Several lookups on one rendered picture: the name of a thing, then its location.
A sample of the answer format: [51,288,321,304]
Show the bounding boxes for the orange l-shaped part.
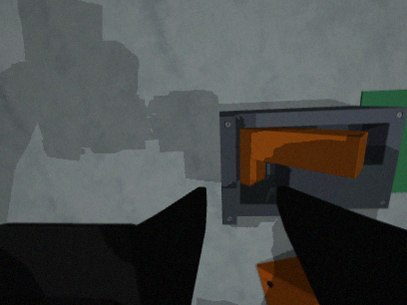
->
[240,127,368,186]

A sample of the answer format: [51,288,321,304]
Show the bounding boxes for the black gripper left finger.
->
[0,186,206,305]

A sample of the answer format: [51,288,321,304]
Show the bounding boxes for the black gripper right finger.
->
[276,186,407,305]

